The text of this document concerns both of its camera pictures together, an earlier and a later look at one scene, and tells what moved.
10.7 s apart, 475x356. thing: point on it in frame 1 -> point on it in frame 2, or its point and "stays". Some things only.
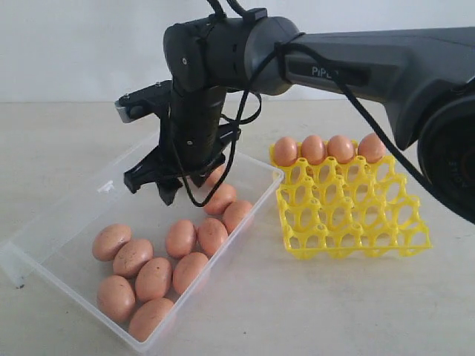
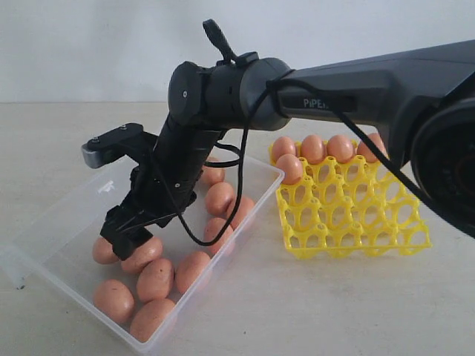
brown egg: x=181 y=237 -> x=292 y=166
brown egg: x=341 y=147 stays
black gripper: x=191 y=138 -> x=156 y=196
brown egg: x=286 y=151 stays
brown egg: x=153 y=279 stays
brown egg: x=312 y=149 stays
